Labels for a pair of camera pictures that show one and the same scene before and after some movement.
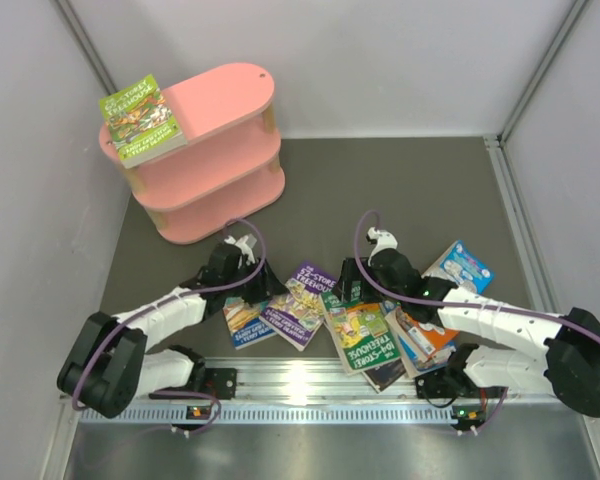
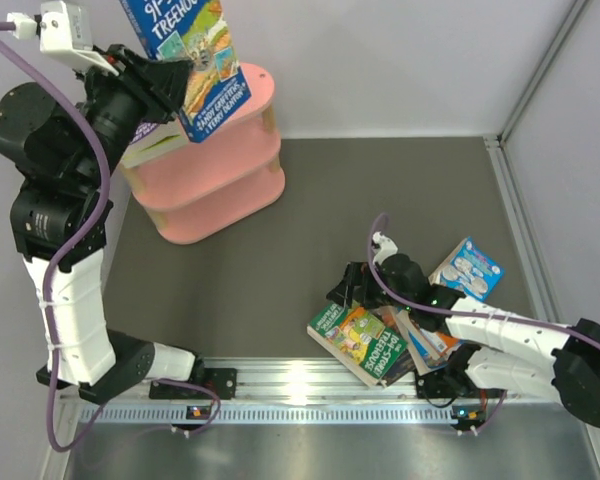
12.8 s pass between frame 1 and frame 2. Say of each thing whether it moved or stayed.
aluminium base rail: stayed
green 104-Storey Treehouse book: moved
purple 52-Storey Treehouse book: moved
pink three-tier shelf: stayed
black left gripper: moved
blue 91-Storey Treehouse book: moved
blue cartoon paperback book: moved
